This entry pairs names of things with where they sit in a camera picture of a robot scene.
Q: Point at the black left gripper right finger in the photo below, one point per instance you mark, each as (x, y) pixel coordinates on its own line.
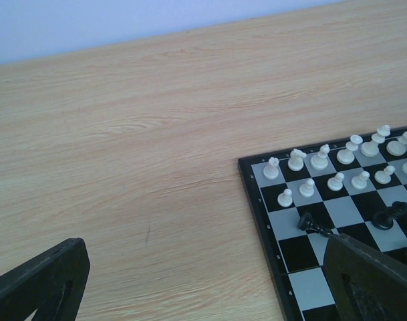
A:
(366, 284)

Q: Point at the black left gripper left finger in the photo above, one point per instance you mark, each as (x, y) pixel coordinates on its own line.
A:
(49, 286)

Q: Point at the black chess piece lying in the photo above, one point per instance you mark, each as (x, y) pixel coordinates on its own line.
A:
(307, 223)

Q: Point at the black white chess board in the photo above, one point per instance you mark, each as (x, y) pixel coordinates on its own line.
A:
(366, 199)

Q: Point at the white pawn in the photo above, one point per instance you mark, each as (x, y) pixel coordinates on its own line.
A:
(285, 198)
(307, 188)

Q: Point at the white queen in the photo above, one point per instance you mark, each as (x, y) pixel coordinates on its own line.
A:
(346, 156)

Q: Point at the white bishop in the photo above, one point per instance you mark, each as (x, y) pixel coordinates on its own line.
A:
(319, 160)

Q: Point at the white king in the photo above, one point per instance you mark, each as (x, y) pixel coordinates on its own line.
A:
(371, 148)

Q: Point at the white knight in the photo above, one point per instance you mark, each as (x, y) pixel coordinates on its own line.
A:
(296, 163)

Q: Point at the white rook far left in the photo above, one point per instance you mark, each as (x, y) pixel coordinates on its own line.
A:
(271, 170)

